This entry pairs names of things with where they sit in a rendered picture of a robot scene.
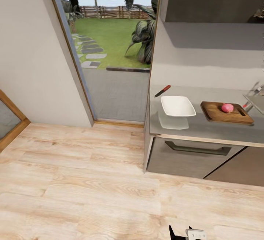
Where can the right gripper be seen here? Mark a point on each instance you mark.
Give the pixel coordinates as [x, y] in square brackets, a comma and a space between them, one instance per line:
[174, 237]

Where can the bowl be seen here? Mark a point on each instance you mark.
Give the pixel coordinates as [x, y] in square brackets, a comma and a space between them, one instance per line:
[177, 106]

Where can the dishwasher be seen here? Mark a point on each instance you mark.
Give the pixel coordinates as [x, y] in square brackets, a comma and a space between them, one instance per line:
[188, 158]

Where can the fixed window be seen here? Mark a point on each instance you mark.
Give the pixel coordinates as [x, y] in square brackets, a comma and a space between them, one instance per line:
[111, 44]

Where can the vidalia onion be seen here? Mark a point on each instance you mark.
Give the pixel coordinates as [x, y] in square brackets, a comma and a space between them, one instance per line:
[227, 107]

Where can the cutting board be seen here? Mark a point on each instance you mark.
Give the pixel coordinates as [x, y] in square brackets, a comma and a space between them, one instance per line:
[214, 112]

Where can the drop in sink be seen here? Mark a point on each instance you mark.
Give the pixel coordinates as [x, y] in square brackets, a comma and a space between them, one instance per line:
[257, 100]

